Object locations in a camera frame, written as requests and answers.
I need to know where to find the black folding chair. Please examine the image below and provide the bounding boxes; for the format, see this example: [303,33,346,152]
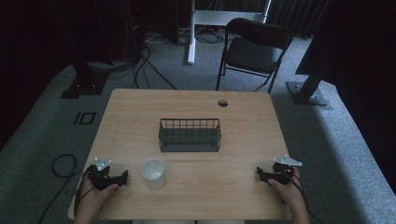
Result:
[215,17,294,94]

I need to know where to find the black floor cables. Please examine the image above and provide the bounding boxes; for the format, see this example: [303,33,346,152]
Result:
[87,29,178,91]

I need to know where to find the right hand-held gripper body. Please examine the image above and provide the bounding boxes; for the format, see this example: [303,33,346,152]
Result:
[266,154,304,187]

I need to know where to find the black metal stand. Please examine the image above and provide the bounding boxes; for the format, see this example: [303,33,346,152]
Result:
[285,29,333,111]
[46,0,114,100]

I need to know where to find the person's left hand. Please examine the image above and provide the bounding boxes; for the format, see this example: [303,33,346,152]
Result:
[75,179,120,217]

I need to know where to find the person's right hand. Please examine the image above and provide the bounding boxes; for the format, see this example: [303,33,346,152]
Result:
[267,165,308,210]

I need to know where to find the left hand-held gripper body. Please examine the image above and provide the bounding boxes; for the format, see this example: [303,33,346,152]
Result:
[86,157,121,191]

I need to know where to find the hand-held gripper cable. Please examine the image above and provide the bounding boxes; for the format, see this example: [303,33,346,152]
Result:
[37,153,94,224]
[288,172,325,224]

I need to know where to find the white metal desk frame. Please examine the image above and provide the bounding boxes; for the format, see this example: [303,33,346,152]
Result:
[186,0,272,65]

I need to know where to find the dark wire basket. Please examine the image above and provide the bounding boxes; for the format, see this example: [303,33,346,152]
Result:
[158,118,222,153]

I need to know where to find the white translucent plastic cup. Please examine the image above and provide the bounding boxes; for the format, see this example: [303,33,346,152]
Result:
[140,158,166,190]

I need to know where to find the right hand-held gripper cable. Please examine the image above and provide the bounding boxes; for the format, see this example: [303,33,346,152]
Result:
[288,172,325,224]

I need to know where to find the left hand-held gripper cable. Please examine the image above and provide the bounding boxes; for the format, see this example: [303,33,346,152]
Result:
[37,153,94,224]

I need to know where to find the dark curtain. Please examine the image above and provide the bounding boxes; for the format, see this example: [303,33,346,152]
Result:
[266,0,334,39]

